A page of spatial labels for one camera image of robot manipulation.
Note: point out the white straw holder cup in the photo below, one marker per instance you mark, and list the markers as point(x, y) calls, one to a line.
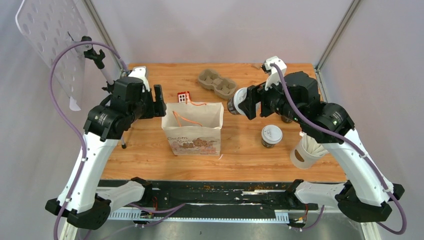
point(307, 152)

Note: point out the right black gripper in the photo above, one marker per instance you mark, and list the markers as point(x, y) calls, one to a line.
point(254, 93)

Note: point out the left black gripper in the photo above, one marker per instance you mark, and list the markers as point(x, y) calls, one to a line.
point(157, 108)

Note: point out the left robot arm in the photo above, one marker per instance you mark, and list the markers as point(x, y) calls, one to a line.
point(131, 99)

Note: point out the perforated white panel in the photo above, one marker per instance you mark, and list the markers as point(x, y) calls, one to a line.
point(50, 26)

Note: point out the tripod stand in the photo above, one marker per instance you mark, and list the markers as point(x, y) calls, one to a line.
point(86, 47)

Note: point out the white plastic cup lid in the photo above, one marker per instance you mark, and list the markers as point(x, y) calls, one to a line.
point(271, 134)

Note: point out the dark brown plastic cup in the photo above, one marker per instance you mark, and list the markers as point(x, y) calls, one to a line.
point(267, 144)

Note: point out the white paper bakery bag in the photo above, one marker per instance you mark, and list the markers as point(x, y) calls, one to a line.
point(194, 129)

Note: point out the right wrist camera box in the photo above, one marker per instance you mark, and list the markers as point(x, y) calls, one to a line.
point(271, 66)

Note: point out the cardboard cup carrier tray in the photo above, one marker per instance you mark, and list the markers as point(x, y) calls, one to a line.
point(223, 87)

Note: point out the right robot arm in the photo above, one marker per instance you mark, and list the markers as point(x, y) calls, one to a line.
point(366, 194)

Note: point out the red toy block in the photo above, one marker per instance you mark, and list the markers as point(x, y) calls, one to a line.
point(183, 97)

